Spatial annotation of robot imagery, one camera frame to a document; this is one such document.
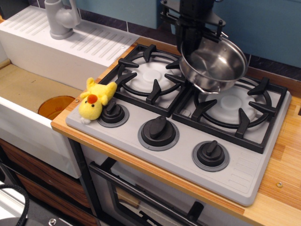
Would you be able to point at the black left stove knob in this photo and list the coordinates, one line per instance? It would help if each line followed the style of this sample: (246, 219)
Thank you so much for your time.
(114, 115)

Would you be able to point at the grey toy faucet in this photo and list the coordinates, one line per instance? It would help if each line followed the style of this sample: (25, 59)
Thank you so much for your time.
(61, 20)

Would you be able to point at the black stove knob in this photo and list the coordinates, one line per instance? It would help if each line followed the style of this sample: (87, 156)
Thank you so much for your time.
(114, 115)
(158, 134)
(210, 156)

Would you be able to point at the black burner grate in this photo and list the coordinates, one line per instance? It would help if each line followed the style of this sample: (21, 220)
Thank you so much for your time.
(245, 115)
(150, 84)

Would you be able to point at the grey toy stove top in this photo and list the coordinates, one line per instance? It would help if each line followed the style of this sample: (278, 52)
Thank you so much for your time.
(239, 181)

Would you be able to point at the stainless steel pan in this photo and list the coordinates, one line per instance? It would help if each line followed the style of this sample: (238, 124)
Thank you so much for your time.
(214, 66)

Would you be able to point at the black left burner grate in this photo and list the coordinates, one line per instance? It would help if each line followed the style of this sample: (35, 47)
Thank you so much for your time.
(150, 84)

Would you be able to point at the black right burner grate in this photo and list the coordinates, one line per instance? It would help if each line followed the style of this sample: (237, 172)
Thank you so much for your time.
(245, 115)

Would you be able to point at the black right stove knob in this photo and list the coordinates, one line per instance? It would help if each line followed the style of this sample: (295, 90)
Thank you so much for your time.
(210, 156)

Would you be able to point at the black middle stove knob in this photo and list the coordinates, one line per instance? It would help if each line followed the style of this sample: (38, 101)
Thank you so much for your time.
(158, 134)

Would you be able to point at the oven door with black handle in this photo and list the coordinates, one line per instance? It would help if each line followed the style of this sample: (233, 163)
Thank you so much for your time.
(104, 170)

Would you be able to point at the yellow stuffed duck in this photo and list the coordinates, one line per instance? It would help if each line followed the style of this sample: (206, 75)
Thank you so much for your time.
(93, 100)

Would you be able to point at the wooden drawer cabinet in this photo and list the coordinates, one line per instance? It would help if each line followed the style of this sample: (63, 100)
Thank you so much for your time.
(57, 190)

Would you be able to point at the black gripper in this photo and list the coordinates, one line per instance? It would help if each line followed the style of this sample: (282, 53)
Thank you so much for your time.
(193, 20)

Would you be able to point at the white toy sink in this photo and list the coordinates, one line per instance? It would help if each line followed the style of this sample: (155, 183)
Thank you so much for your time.
(36, 67)

